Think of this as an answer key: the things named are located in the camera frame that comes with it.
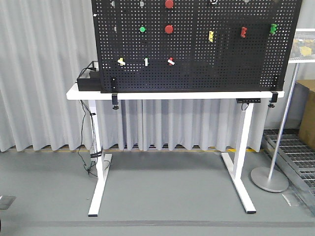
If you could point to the black perforated pegboard panel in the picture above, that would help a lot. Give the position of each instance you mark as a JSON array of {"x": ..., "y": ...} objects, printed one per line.
[{"x": 230, "y": 63}]

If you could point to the white pleated curtain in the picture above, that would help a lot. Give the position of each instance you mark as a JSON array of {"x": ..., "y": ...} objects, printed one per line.
[{"x": 44, "y": 44}]

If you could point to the green rotary selector switch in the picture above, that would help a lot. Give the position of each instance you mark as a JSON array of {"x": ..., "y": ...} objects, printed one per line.
[{"x": 146, "y": 61}]

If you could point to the metal floor grating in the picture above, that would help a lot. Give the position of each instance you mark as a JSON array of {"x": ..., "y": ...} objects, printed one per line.
[{"x": 295, "y": 163}]

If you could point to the black electronics box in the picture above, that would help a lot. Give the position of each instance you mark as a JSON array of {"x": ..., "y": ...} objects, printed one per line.
[{"x": 89, "y": 78}]

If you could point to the left black table clamp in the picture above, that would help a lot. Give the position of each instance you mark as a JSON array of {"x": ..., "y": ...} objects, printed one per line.
[{"x": 114, "y": 93}]

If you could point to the black table clamp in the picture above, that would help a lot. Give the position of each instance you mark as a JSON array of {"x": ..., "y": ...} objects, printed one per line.
[
  {"x": 274, "y": 97},
  {"x": 114, "y": 93}
]

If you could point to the red mushroom button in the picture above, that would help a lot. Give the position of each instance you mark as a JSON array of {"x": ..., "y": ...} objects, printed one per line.
[
  {"x": 168, "y": 29},
  {"x": 169, "y": 4}
]

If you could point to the green toggle switch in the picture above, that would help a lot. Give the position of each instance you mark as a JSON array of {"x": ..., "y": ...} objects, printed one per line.
[{"x": 273, "y": 29}]

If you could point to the white standing desk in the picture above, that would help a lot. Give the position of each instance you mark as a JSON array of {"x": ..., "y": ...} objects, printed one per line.
[{"x": 234, "y": 166}]

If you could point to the brown cardboard box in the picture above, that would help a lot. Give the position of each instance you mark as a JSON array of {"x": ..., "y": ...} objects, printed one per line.
[{"x": 307, "y": 127}]

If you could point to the yellow rotary selector switch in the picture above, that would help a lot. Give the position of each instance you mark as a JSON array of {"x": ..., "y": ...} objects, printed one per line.
[{"x": 121, "y": 61}]

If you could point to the upper red mushroom button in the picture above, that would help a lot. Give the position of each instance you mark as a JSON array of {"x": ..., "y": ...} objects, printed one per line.
[{"x": 169, "y": 4}]

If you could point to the yellow toggle switch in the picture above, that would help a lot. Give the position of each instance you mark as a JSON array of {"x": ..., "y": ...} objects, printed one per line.
[{"x": 211, "y": 36}]

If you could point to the right black table clamp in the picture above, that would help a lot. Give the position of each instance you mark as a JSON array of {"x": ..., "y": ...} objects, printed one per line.
[{"x": 274, "y": 97}]

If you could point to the desk height control panel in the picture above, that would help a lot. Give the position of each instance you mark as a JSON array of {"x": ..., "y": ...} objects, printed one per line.
[{"x": 248, "y": 100}]

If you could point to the lower red mushroom button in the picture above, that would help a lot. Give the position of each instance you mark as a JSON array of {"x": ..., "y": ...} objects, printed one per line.
[{"x": 168, "y": 29}]

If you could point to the red toggle switch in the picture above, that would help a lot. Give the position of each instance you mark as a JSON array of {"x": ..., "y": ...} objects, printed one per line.
[{"x": 243, "y": 32}]

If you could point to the grey round-base sign stand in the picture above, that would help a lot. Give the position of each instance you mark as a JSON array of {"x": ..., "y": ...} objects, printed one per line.
[{"x": 278, "y": 147}]

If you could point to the red rotary selector switch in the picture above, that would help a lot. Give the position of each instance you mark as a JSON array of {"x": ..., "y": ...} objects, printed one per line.
[{"x": 170, "y": 61}]

